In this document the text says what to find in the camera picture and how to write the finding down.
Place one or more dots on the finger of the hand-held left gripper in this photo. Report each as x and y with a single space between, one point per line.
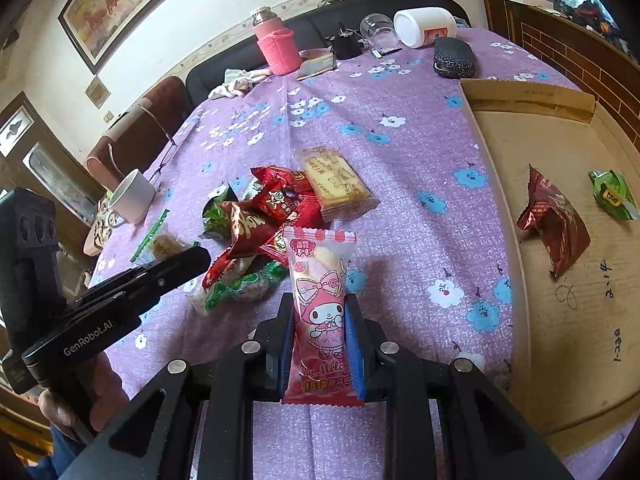
125 302
170 262

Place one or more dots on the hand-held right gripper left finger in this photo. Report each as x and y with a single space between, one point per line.
286 340

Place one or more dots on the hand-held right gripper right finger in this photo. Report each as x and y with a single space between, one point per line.
356 355

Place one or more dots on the pink cartoon snack packet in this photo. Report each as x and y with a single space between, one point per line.
320 285

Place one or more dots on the dark green snack packet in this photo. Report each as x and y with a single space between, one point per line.
215 215

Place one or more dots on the clear biscuit packet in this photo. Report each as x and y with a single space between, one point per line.
335 177

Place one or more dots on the shallow cardboard box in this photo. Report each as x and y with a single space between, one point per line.
575 310

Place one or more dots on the person's left hand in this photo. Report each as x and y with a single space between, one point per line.
109 387

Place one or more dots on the clear zip bag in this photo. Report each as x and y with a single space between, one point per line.
160 245

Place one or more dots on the white mug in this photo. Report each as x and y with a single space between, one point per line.
132 197

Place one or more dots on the blue denim clothing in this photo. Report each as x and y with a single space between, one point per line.
70 457

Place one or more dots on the brown chair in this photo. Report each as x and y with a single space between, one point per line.
160 105

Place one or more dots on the wooden glass-door cabinet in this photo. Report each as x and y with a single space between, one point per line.
45 160

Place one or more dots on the crumpled white cloth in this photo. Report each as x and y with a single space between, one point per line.
235 85

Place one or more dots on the black sofa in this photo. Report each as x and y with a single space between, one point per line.
225 57

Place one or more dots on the purple floral tablecloth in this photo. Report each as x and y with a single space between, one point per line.
410 125

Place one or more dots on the pink sleeved bottle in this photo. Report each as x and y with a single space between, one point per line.
277 47

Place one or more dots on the framed horse painting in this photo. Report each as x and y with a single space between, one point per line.
115 0

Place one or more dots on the small black box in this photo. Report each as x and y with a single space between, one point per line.
347 46

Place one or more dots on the black pen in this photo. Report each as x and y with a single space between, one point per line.
385 52

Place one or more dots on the clear glass cup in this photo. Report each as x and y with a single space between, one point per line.
377 30

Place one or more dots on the black glasses case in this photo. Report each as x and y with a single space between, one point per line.
452 57

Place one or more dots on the white plastic jar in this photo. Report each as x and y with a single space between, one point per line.
425 25

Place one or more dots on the wooden brick-pattern counter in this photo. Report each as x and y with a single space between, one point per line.
565 55

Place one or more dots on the wall socket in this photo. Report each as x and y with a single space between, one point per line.
108 116

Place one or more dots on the small wall plaque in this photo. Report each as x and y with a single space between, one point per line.
97 91

